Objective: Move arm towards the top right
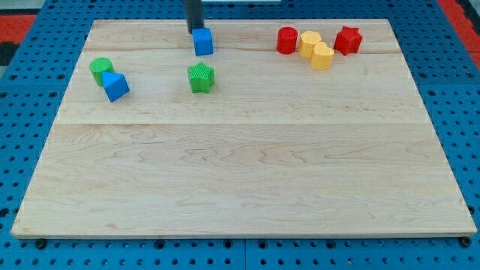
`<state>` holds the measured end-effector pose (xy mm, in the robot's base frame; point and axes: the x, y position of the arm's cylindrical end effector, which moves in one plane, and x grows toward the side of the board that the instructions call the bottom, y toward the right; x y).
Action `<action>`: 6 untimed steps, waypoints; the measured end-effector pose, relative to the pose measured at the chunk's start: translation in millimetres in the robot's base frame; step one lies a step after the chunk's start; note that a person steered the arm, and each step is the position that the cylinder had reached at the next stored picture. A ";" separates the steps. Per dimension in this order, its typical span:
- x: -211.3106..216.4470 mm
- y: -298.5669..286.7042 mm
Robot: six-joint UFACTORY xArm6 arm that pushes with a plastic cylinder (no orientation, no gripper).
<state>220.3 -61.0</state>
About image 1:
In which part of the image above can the light wooden board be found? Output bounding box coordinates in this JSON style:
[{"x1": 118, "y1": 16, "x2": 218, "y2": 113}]
[{"x1": 11, "y1": 19, "x2": 477, "y2": 239}]

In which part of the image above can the green star block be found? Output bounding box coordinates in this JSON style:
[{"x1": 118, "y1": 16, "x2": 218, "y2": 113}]
[{"x1": 187, "y1": 61, "x2": 215, "y2": 94}]

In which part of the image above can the blue cube block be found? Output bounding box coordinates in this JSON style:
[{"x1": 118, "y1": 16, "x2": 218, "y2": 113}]
[{"x1": 192, "y1": 28, "x2": 214, "y2": 56}]

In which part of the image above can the red cylinder block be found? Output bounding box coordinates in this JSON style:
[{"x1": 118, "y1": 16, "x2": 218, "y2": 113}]
[{"x1": 276, "y1": 26, "x2": 298, "y2": 55}]

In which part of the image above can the yellow heart block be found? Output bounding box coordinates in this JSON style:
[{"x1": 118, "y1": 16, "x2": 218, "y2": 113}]
[{"x1": 310, "y1": 42, "x2": 335, "y2": 70}]

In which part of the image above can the yellow hexagon block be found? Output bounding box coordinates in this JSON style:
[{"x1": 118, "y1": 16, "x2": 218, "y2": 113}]
[{"x1": 298, "y1": 31, "x2": 322, "y2": 59}]

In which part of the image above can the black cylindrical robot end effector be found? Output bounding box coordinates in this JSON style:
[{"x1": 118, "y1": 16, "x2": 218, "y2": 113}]
[{"x1": 184, "y1": 0, "x2": 204, "y2": 34}]

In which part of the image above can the blue triangular prism block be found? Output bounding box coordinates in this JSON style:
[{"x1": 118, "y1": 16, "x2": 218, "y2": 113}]
[{"x1": 101, "y1": 71, "x2": 130, "y2": 103}]

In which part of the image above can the red star block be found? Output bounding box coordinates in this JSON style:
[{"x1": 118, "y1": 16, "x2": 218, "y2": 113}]
[{"x1": 334, "y1": 25, "x2": 363, "y2": 56}]

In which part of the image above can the green cylinder block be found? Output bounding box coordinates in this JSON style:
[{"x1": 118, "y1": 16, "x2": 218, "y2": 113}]
[{"x1": 89, "y1": 57, "x2": 115, "y2": 86}]

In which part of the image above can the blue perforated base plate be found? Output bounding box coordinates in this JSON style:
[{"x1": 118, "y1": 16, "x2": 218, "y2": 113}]
[{"x1": 1, "y1": 0, "x2": 479, "y2": 269}]

